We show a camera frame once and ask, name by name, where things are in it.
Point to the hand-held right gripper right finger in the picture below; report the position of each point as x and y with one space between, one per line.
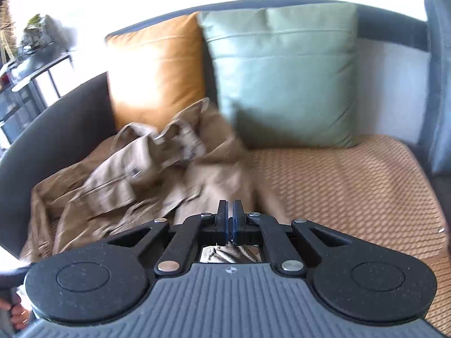
238 225

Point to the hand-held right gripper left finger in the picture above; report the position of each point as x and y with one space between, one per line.
225 225

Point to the khaki cargo pants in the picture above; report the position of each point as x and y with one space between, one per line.
123 183

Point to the person's left hand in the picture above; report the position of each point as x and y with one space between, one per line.
19 317

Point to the brown woven seat mat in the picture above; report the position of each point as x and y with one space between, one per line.
334 190

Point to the green leather cushion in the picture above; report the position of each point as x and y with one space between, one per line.
282 77

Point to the dark grey leather sofa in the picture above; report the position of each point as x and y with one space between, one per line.
53 123

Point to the orange leather cushion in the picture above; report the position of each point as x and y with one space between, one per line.
155 74

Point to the black clear drawer unit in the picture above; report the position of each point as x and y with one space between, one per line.
21 109

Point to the rock bonsai fountain ornament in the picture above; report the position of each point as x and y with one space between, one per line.
42 31

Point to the dark grey leather cushion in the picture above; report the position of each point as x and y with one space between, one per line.
440 77

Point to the wooden ferris wheel model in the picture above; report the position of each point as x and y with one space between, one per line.
5 24

